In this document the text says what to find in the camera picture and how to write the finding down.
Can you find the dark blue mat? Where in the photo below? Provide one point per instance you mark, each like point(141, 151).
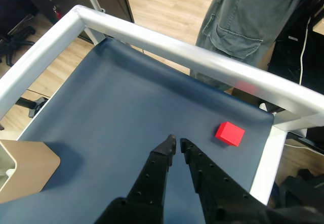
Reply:
point(126, 102)

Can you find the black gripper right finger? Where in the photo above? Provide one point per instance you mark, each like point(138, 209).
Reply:
point(217, 191)

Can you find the black computer case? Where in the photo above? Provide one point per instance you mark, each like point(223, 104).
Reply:
point(286, 54)

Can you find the white metal table frame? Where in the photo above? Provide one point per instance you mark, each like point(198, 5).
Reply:
point(177, 49)

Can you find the black office chair base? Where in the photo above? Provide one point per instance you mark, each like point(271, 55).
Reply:
point(15, 40)

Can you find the silver metal pole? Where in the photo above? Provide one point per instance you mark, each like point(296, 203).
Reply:
point(93, 4)

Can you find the beige square box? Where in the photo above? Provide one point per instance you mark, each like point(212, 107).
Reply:
point(33, 168)

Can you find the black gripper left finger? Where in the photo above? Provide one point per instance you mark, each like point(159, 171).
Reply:
point(149, 183)

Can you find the black clamp knob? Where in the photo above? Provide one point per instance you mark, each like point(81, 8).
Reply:
point(33, 106)

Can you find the person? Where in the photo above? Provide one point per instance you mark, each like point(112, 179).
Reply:
point(240, 19)

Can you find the red cube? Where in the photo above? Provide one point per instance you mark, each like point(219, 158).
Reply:
point(229, 133)

